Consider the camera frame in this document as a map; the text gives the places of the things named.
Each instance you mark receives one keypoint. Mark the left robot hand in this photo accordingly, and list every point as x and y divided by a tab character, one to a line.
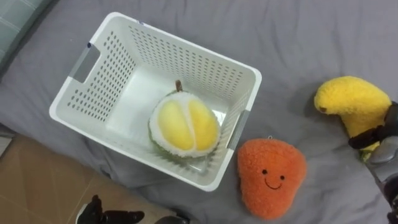
102	214

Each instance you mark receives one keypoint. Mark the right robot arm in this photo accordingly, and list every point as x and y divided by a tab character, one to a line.
387	174

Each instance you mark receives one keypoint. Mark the durian soft toy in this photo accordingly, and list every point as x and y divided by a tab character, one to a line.
183	124

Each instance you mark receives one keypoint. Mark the orange smiling soft toy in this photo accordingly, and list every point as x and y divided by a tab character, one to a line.
270	177

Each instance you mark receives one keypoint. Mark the yellow banana soft toy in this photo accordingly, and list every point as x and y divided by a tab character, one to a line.
354	102

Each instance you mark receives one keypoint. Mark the white perforated plastic basket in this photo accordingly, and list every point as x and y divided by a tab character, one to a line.
130	84

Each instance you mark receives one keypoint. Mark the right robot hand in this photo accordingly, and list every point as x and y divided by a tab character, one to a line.
370	137

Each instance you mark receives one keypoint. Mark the grey bed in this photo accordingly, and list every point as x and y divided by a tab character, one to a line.
311	40

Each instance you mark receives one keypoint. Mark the grey-green checked pillow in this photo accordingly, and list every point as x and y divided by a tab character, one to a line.
17	21

